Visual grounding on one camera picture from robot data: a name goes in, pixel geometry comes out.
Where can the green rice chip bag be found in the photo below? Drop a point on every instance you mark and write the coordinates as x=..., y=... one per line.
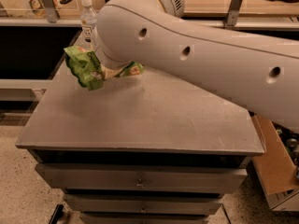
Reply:
x=90, y=73

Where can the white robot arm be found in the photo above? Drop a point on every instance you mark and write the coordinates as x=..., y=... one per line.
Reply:
x=258, y=72

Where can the clear plastic water bottle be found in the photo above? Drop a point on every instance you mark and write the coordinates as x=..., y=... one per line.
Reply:
x=88, y=19

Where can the orange patterned bag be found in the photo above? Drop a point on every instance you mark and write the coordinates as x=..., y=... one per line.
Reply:
x=24, y=8

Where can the grey metal drawer cabinet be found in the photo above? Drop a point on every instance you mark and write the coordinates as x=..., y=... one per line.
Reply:
x=153, y=119

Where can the top grey drawer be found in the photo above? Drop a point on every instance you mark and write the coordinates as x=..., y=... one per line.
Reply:
x=141, y=178

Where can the grey drawer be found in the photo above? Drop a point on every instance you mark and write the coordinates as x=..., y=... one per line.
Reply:
x=142, y=204
x=141, y=178
x=97, y=218

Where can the bottom grey drawer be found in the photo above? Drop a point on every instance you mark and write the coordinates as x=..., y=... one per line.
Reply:
x=97, y=218

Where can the middle grey drawer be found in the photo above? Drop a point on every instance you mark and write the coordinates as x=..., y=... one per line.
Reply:
x=142, y=204

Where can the cardboard box with cans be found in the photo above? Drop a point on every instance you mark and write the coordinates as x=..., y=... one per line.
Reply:
x=275, y=169

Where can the metal railing frame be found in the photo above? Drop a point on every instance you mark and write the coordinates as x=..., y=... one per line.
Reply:
x=234, y=14

